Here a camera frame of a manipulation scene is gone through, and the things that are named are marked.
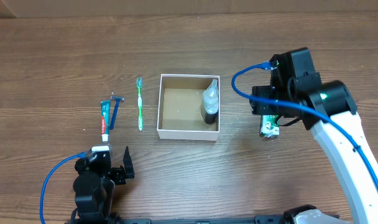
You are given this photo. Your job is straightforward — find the toothpaste tube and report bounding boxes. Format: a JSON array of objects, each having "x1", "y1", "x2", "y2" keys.
[{"x1": 101, "y1": 100, "x2": 110, "y2": 142}]

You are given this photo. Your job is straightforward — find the green soap packet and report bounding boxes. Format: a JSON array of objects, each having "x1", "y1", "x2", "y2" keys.
[{"x1": 259, "y1": 115, "x2": 280, "y2": 138}]

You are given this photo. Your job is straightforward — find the blue disposable razor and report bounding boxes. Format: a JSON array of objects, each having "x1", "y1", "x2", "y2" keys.
[{"x1": 109, "y1": 95, "x2": 124, "y2": 130}]

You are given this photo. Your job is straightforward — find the green toothbrush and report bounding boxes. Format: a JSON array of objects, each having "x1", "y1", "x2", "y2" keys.
[{"x1": 136, "y1": 77, "x2": 143, "y2": 131}]

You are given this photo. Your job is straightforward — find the clear bottle dark liquid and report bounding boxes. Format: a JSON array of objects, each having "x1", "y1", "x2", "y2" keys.
[{"x1": 201, "y1": 79, "x2": 219, "y2": 124}]

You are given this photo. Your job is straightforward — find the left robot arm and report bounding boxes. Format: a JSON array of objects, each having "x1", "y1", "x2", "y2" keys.
[{"x1": 70, "y1": 144, "x2": 135, "y2": 223}]

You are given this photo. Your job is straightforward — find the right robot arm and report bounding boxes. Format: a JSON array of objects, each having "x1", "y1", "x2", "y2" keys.
[{"x1": 250, "y1": 48, "x2": 378, "y2": 223}]

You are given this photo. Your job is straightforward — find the white cardboard box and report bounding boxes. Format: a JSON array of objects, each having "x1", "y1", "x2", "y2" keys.
[{"x1": 157, "y1": 74, "x2": 221, "y2": 141}]

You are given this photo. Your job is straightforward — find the blue left cable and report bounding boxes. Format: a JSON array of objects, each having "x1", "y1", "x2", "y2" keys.
[{"x1": 39, "y1": 151, "x2": 86, "y2": 224}]

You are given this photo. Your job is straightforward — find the blue cable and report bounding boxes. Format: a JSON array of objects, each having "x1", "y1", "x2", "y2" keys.
[
  {"x1": 231, "y1": 61, "x2": 378, "y2": 212},
  {"x1": 39, "y1": 151, "x2": 86, "y2": 224}
]

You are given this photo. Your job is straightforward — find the blue right cable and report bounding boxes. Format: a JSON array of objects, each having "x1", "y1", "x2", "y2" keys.
[{"x1": 231, "y1": 61, "x2": 378, "y2": 212}]

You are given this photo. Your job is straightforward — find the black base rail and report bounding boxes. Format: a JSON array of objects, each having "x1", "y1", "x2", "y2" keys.
[{"x1": 121, "y1": 215, "x2": 285, "y2": 224}]

